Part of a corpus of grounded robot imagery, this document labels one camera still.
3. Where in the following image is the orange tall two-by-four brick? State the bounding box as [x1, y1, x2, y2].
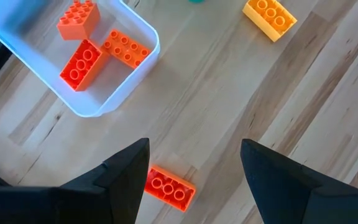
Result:
[57, 0, 101, 41]

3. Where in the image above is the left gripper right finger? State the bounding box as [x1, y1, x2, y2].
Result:
[240, 139, 358, 224]

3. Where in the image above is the white translucent plastic bin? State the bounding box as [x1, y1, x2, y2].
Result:
[0, 0, 161, 118]

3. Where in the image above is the yellow two-by-four block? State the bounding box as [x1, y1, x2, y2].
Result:
[242, 0, 298, 43]

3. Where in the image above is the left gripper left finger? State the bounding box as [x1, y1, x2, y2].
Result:
[0, 138, 151, 224]

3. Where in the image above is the orange two-by-four block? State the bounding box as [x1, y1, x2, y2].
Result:
[100, 28, 152, 70]

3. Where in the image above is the red-orange two-by-four block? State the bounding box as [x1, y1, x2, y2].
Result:
[59, 39, 111, 93]
[144, 164, 197, 213]

